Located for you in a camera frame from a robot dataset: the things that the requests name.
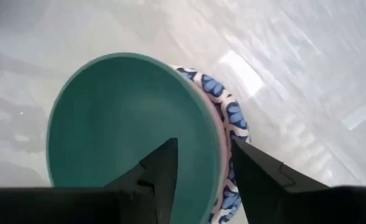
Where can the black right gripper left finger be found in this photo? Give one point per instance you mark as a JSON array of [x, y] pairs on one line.
[[153, 174]]

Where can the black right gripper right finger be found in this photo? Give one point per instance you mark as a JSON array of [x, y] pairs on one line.
[[270, 189]]

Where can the teal plastic bowl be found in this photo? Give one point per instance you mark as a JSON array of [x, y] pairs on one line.
[[124, 118]]

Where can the blue patterned paper bowl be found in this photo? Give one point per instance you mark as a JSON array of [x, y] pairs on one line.
[[236, 115]]

